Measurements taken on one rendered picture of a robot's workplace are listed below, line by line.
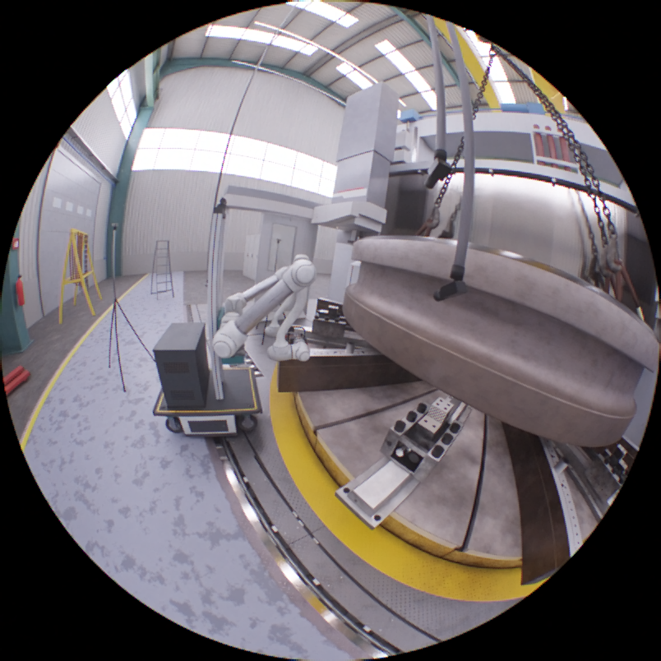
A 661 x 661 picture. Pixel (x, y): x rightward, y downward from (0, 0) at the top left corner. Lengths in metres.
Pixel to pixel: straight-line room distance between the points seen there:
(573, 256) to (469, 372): 3.73
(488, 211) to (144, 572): 6.16
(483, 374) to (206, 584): 1.99
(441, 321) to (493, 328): 0.37
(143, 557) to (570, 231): 6.21
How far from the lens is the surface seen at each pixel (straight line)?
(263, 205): 4.44
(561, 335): 1.51
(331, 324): 2.85
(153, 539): 1.75
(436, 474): 1.68
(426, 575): 1.72
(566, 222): 4.85
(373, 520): 1.29
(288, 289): 1.17
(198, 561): 1.61
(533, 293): 1.29
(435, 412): 1.33
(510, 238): 4.65
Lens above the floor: 1.51
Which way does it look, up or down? 19 degrees down
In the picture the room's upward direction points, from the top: 9 degrees clockwise
